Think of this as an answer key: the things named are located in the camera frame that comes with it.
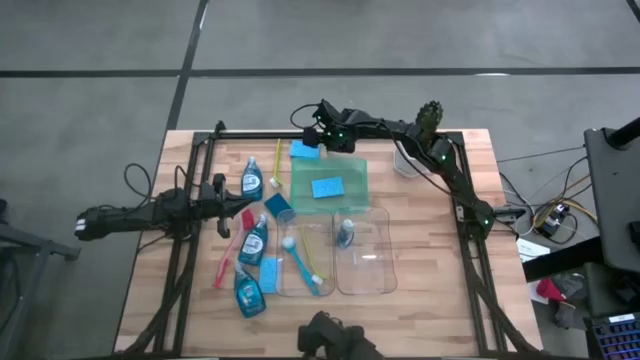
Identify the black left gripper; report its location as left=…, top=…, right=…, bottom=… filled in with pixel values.
left=199, top=173, right=255, bottom=240

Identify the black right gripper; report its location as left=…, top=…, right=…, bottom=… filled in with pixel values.
left=302, top=98, right=359, bottom=154

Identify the light blue sponge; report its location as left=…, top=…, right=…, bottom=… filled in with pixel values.
left=258, top=257, right=279, bottom=295
left=310, top=175, right=346, bottom=200
left=289, top=140, right=322, bottom=161

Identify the red dish brush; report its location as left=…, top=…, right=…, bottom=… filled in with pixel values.
left=213, top=208, right=255, bottom=291

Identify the blue dish soap bottle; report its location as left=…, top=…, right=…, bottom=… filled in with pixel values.
left=336, top=218, right=357, bottom=250
left=240, top=156, right=265, bottom=203
left=233, top=260, right=267, bottom=320
left=237, top=212, right=270, bottom=268

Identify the slim yellow dish brush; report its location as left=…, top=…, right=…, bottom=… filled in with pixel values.
left=268, top=138, right=284, bottom=190

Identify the teal dish brush white head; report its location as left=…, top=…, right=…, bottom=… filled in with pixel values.
left=281, top=236, right=321, bottom=297

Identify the lime green dish brush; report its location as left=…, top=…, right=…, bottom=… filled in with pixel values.
left=298, top=227, right=326, bottom=287

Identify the green translucent plastic tray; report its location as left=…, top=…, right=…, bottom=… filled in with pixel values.
left=288, top=155, right=371, bottom=214

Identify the clear plastic bin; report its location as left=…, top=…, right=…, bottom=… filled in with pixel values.
left=333, top=207, right=399, bottom=296
left=274, top=208, right=336, bottom=298

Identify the grey metal stand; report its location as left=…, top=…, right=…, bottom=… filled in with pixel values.
left=0, top=197, right=81, bottom=360

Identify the white paper sheet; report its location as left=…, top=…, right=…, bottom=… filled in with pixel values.
left=517, top=237, right=551, bottom=264

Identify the blue electronics box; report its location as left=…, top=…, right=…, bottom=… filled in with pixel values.
left=537, top=202, right=571, bottom=239

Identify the red cloth item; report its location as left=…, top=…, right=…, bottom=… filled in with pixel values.
left=534, top=277, right=566, bottom=303

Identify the grey cloth item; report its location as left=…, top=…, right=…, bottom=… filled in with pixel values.
left=554, top=272, right=586, bottom=301

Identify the black side cart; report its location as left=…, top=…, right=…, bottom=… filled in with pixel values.
left=583, top=115, right=640, bottom=274

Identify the backlit blue keyboard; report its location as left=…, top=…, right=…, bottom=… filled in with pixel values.
left=589, top=312, right=640, bottom=360

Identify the black metal table frame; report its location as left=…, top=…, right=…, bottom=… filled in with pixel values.
left=112, top=119, right=546, bottom=359

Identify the black cable loop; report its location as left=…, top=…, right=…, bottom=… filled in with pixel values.
left=122, top=162, right=154, bottom=201

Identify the tangled cable bundle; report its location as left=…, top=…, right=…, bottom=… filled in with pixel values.
left=497, top=154, right=599, bottom=246

